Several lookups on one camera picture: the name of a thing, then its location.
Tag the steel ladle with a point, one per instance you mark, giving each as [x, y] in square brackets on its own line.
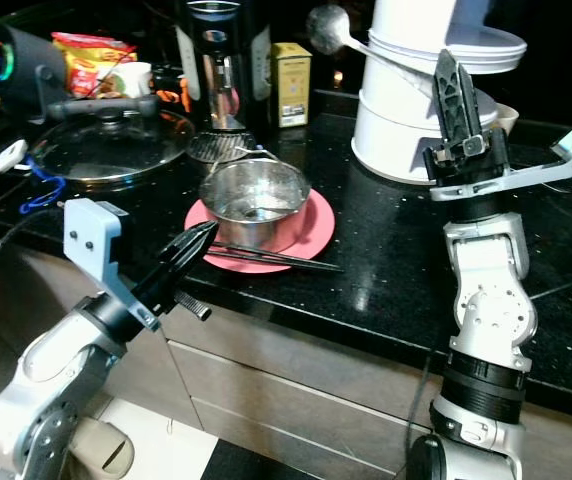
[328, 30]

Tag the black and chrome coffee machine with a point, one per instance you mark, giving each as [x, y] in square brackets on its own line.
[221, 40]

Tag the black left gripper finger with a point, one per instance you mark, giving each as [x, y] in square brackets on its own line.
[186, 272]
[178, 252]

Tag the steel pan with glass lid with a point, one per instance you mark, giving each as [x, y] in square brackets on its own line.
[116, 145]

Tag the yellow tin box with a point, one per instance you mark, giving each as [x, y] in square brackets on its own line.
[291, 85]

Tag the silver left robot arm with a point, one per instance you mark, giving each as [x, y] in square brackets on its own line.
[36, 390]

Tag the black chopstick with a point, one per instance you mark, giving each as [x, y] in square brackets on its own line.
[286, 259]
[246, 256]

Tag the red yellow noodle packet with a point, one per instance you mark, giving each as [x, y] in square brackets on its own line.
[86, 60]

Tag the orange plastic utensil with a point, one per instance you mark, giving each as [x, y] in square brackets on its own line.
[174, 92]

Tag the plain white mug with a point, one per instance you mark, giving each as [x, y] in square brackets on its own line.
[134, 80]

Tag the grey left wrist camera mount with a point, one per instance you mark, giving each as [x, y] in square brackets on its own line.
[91, 235]

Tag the grey kitchen base cabinet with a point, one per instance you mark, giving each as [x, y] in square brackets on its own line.
[276, 400]

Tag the pink plastic plate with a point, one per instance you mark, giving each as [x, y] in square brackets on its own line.
[316, 225]

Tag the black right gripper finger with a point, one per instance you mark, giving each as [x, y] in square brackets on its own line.
[468, 112]
[446, 100]

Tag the white cup with floral print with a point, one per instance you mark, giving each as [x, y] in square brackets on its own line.
[508, 118]

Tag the beige slipper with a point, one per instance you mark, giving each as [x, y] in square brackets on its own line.
[101, 450]

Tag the white tiered storage container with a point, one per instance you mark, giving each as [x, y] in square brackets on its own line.
[401, 140]

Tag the small stainless steel pot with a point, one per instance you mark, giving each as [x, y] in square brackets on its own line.
[256, 230]

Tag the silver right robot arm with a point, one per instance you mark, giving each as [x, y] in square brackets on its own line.
[491, 300]

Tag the black floor mat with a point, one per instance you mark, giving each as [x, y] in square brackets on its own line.
[246, 465]

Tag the small white device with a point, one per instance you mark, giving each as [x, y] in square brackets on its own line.
[12, 156]

